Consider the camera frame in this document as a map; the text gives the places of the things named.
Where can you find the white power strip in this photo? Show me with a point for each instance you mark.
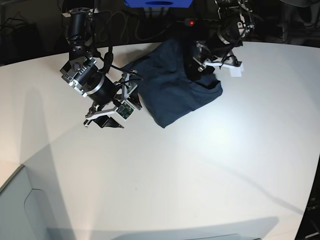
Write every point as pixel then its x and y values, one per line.
pixel 208 23

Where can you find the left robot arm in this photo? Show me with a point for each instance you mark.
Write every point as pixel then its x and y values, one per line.
pixel 230 11

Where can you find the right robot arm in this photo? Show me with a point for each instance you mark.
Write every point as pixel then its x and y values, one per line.
pixel 81 38

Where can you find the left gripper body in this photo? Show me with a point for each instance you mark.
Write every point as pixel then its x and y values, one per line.
pixel 217 50

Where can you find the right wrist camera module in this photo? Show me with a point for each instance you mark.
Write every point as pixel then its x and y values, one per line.
pixel 125 109

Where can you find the blue box on stand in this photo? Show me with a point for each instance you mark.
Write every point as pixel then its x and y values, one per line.
pixel 158 3

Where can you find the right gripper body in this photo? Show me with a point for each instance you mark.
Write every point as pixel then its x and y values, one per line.
pixel 89 81

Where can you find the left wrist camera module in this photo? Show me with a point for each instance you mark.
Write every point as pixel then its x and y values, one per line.
pixel 236 71

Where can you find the dark blue T-shirt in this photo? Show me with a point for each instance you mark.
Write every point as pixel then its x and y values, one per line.
pixel 166 91

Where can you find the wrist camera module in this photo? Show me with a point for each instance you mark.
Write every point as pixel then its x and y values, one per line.
pixel 236 71
pixel 125 109

